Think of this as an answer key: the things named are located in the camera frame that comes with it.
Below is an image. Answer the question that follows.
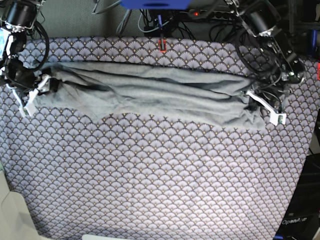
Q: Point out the light grey T-shirt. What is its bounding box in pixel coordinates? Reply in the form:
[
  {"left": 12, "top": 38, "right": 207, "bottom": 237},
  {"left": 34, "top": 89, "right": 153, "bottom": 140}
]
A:
[{"left": 35, "top": 61, "right": 266, "bottom": 130}]

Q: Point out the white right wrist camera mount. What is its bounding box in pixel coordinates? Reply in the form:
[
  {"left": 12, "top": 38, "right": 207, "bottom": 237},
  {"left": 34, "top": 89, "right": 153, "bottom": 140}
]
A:
[{"left": 6, "top": 74, "right": 54, "bottom": 118}]

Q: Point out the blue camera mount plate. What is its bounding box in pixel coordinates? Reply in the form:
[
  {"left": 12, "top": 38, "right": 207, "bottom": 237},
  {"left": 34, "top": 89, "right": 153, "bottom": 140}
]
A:
[{"left": 121, "top": 0, "right": 191, "bottom": 10}]

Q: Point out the red table clamp right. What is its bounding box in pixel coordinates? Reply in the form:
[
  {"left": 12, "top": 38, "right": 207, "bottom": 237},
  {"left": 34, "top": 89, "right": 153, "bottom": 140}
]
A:
[{"left": 317, "top": 62, "right": 320, "bottom": 80}]

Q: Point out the black power strip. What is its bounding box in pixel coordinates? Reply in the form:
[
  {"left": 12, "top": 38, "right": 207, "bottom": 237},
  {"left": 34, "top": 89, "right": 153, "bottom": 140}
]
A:
[{"left": 187, "top": 9, "right": 234, "bottom": 21}]

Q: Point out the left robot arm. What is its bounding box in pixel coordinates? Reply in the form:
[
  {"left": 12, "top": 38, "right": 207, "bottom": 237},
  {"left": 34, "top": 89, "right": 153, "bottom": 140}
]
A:
[{"left": 225, "top": 0, "right": 305, "bottom": 113}]

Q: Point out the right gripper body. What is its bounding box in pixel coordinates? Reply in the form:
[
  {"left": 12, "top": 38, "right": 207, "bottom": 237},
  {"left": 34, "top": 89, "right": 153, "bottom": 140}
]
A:
[{"left": 6, "top": 67, "right": 50, "bottom": 99}]

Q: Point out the black OpenArm box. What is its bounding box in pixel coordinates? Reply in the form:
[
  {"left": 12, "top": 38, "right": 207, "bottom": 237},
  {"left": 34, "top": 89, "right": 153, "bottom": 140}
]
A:
[{"left": 278, "top": 154, "right": 320, "bottom": 240}]

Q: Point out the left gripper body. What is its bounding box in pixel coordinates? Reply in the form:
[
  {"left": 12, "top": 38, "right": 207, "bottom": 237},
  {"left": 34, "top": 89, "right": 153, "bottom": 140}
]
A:
[{"left": 251, "top": 82, "right": 291, "bottom": 113}]

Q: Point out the fan-patterned purple table cloth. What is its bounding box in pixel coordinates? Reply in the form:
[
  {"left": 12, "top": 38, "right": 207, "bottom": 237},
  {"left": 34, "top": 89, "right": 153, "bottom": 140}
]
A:
[{"left": 0, "top": 34, "right": 320, "bottom": 240}]

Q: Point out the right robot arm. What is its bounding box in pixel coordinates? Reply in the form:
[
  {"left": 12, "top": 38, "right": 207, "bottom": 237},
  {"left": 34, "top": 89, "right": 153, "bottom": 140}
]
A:
[{"left": 0, "top": 0, "right": 59, "bottom": 97}]

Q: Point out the red table clamp centre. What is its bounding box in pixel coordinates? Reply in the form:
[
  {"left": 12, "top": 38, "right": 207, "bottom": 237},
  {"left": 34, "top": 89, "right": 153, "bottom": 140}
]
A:
[{"left": 158, "top": 38, "right": 167, "bottom": 53}]

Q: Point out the red table clamp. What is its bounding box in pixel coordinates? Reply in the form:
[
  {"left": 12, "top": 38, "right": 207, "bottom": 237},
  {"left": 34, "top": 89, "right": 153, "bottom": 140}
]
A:
[
  {"left": 317, "top": 62, "right": 320, "bottom": 80},
  {"left": 158, "top": 38, "right": 167, "bottom": 53}
]

